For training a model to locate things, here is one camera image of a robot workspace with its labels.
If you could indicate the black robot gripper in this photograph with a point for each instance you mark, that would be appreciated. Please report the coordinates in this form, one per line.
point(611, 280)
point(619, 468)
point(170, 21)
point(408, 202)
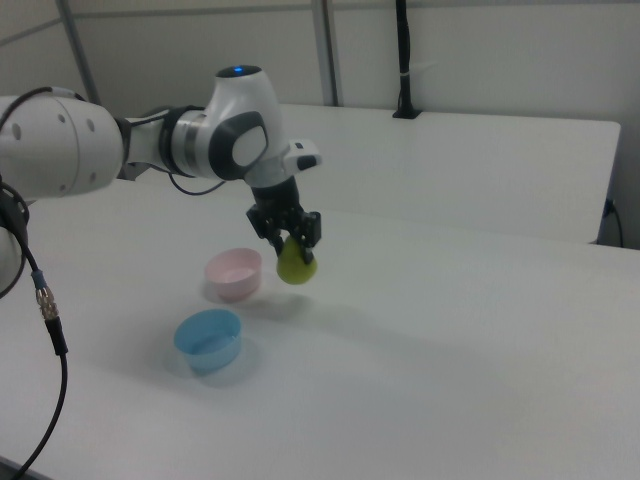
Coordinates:
point(280, 207)

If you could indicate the green pear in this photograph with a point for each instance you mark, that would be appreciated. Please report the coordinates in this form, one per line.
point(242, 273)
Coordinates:
point(295, 272)

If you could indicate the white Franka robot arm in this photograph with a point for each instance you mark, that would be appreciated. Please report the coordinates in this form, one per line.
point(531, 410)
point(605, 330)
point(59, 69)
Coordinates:
point(235, 145)

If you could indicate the pink plastic bowl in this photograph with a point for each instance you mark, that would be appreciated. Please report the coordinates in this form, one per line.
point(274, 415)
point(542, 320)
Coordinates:
point(233, 275)

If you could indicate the blue plastic bowl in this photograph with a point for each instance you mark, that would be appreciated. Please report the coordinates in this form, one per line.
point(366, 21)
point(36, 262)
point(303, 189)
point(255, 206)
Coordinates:
point(207, 342)

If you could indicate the white side table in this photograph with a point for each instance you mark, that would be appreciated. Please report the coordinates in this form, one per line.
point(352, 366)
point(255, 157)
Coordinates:
point(450, 165)

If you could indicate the grey metal partition post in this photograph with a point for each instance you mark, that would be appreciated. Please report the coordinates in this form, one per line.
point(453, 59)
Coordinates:
point(327, 50)
point(80, 50)

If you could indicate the black clamped camera pole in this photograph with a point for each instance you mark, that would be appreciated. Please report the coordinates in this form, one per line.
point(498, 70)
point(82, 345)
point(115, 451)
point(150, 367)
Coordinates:
point(404, 60)

